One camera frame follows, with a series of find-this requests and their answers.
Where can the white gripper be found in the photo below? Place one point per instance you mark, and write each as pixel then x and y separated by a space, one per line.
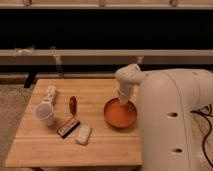
pixel 124 95

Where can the orange ceramic bowl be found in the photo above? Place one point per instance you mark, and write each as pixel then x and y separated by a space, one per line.
pixel 118 115

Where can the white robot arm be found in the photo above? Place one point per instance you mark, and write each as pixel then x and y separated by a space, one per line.
pixel 166 100

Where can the brown oval object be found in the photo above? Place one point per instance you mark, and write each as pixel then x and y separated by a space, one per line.
pixel 73 105

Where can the white snack packet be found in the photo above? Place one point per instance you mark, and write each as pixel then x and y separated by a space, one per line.
pixel 83 134

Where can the dark chocolate bar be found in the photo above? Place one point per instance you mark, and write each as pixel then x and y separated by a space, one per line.
pixel 68 127

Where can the clear plastic cup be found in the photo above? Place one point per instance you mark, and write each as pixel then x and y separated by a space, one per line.
pixel 44 113

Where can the white tape piece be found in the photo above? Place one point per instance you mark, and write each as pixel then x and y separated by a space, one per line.
pixel 24 51

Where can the long metal shelf rail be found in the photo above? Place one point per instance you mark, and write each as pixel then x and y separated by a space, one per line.
pixel 96 57

